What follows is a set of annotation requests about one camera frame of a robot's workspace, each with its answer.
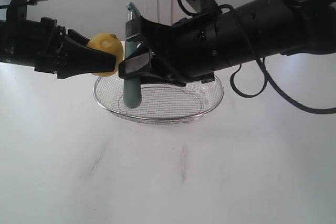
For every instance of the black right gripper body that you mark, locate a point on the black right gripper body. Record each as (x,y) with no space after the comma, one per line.
(194,48)

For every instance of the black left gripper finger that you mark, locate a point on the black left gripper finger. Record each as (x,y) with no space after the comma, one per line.
(75,59)
(78,38)

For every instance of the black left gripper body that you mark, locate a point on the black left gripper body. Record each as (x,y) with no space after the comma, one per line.
(32,44)

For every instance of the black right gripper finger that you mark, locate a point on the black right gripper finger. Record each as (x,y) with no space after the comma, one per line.
(139,65)
(141,29)

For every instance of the teal handled peeler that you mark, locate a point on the teal handled peeler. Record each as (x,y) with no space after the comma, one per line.
(132,96)

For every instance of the yellow lemon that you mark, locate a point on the yellow lemon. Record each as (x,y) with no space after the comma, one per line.
(111,44)

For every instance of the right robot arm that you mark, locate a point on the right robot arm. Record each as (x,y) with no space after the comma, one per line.
(286,27)

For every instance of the oval wire mesh basket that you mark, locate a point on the oval wire mesh basket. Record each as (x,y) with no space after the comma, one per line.
(161,103)

